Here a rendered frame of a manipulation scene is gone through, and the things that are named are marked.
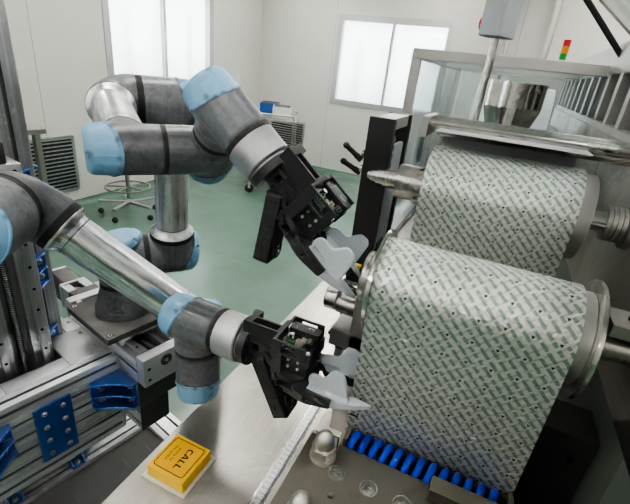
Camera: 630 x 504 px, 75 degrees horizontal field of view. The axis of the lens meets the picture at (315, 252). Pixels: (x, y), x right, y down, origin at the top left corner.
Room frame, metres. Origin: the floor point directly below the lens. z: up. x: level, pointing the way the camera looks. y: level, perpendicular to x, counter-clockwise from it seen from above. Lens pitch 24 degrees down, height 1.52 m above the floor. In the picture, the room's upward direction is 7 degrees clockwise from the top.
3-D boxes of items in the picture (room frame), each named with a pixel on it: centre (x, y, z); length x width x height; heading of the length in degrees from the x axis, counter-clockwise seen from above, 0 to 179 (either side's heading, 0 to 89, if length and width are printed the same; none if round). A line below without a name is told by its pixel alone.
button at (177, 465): (0.46, 0.18, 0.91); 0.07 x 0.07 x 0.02; 68
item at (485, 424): (0.42, -0.19, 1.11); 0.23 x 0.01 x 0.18; 68
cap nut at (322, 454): (0.41, -0.04, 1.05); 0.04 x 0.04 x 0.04
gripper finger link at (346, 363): (0.50, -0.07, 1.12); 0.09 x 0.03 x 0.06; 77
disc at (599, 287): (0.43, -0.33, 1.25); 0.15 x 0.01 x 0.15; 158
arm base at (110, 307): (1.01, 0.53, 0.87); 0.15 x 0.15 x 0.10
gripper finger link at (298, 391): (0.47, -0.01, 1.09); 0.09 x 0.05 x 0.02; 59
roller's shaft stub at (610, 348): (0.42, -0.37, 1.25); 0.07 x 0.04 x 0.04; 68
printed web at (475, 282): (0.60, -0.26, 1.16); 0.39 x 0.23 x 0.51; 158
